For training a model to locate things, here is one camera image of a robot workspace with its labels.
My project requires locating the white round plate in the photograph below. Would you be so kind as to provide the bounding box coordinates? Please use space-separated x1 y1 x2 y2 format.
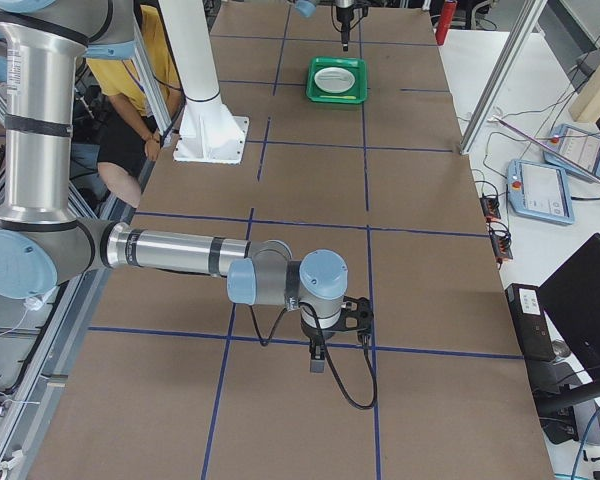
313 67 356 94

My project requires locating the far blue teach pendant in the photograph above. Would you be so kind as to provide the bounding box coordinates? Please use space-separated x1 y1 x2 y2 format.
547 124 600 177

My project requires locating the green plastic tray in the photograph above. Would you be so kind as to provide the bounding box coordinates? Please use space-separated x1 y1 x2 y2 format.
306 56 367 105

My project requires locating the orange electronics board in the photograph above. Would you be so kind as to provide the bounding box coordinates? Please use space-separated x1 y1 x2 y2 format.
479 195 501 222
489 230 513 264

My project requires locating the black monitor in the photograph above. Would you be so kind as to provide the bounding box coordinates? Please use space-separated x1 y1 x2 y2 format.
536 233 600 417

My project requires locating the person in yellow shirt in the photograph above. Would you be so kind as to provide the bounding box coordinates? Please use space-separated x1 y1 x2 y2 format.
87 1 183 208

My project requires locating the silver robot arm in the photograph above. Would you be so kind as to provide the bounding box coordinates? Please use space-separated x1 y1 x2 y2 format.
0 1 351 372
294 0 355 52

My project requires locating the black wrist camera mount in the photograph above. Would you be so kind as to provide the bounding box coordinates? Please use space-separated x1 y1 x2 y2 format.
339 296 374 346

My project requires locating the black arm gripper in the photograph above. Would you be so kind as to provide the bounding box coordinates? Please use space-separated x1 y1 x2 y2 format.
300 304 345 373

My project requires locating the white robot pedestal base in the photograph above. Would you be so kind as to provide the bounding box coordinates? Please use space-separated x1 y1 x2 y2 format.
159 0 249 165

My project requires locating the yellow plastic spoon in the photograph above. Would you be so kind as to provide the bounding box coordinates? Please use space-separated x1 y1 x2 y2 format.
321 95 357 100

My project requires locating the red cylinder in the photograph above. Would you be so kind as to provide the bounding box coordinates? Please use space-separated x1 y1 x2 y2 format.
435 0 457 46

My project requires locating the blue teach pendant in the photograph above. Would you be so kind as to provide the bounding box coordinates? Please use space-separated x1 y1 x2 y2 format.
507 159 575 225
547 124 600 177

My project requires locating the near blue teach pendant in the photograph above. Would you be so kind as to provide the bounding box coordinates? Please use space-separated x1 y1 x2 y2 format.
507 159 575 225

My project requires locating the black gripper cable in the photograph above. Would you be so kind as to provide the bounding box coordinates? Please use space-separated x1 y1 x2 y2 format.
248 302 379 411

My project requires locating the pale mint plastic fork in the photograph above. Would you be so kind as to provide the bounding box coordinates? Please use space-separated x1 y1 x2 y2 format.
317 75 349 81

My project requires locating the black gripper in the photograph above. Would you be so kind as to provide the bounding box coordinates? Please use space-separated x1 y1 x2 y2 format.
334 0 355 52

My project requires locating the black computer box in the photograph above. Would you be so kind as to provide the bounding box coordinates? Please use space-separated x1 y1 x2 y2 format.
505 283 555 362

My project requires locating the aluminium frame post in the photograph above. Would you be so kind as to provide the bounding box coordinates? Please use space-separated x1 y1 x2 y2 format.
459 0 547 155

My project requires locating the wooden board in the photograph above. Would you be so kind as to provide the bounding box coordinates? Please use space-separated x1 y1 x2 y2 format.
569 65 600 123

